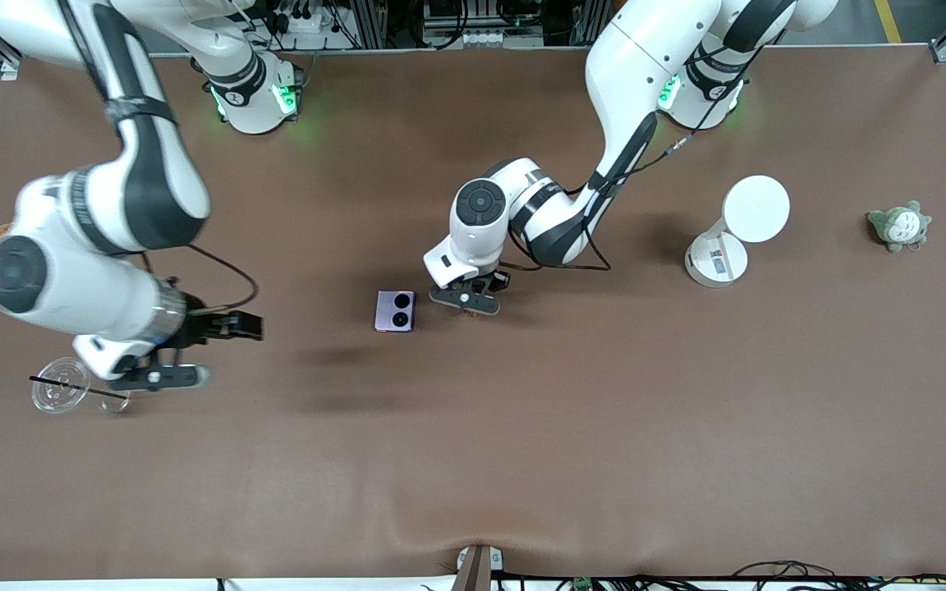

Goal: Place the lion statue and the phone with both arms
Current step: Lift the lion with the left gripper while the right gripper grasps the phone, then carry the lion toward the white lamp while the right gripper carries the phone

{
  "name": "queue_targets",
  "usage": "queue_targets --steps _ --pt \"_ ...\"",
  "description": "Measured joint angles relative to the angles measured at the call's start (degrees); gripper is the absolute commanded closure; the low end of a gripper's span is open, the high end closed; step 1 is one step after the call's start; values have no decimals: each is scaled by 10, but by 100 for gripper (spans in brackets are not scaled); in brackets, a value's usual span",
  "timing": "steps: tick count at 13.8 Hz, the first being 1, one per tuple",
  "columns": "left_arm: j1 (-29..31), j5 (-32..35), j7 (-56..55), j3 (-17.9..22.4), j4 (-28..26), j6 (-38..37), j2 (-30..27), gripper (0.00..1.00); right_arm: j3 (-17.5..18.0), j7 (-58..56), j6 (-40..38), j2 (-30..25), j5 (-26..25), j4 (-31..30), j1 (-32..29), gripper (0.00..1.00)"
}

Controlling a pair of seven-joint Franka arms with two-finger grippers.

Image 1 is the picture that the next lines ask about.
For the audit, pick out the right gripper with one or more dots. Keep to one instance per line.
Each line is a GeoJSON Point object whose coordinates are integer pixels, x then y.
{"type": "Point", "coordinates": [200, 327]}

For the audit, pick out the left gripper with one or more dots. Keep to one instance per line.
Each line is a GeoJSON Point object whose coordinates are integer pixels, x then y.
{"type": "Point", "coordinates": [496, 281]}

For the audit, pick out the lilac flip phone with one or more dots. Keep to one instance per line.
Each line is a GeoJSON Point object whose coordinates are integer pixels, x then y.
{"type": "Point", "coordinates": [395, 312]}

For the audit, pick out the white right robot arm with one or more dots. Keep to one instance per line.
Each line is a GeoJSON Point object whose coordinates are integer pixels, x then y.
{"type": "Point", "coordinates": [153, 180]}

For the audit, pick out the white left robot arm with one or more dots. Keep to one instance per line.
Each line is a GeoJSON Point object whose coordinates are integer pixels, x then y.
{"type": "Point", "coordinates": [637, 66]}

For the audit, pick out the brown table cover sheet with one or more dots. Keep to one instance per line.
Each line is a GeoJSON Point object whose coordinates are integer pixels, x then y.
{"type": "Point", "coordinates": [473, 427]}

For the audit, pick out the black drinking straw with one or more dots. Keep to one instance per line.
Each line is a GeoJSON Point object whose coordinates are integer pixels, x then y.
{"type": "Point", "coordinates": [71, 386]}

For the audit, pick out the clear plastic cup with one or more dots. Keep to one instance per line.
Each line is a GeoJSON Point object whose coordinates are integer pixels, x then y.
{"type": "Point", "coordinates": [54, 398]}

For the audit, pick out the white round-headed lamp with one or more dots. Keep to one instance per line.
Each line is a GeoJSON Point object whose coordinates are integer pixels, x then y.
{"type": "Point", "coordinates": [756, 209]}

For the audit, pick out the white power strip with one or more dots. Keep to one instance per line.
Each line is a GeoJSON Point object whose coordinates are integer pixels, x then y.
{"type": "Point", "coordinates": [300, 23]}

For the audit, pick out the grey-green totoro plush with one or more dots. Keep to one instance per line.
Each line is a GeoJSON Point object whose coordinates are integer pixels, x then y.
{"type": "Point", "coordinates": [900, 228]}

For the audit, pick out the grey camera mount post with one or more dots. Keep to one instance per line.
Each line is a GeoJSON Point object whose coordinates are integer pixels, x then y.
{"type": "Point", "coordinates": [475, 570]}

